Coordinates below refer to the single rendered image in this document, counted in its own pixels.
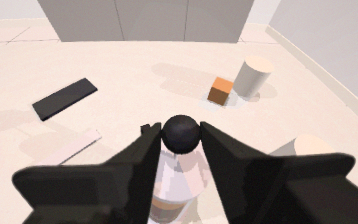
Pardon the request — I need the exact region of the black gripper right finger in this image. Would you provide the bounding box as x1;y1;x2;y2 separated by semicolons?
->
199;121;356;224

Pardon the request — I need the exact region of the black flat rectangular mat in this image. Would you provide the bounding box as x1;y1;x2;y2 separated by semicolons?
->
32;77;98;121

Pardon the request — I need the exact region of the orange-brown cube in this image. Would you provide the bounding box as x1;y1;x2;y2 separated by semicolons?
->
207;76;233;106

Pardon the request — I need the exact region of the grey cylinder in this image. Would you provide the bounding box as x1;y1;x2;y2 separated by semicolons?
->
268;135;336;156
232;56;274;97

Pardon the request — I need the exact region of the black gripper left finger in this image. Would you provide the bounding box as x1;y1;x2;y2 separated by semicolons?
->
11;122;162;224

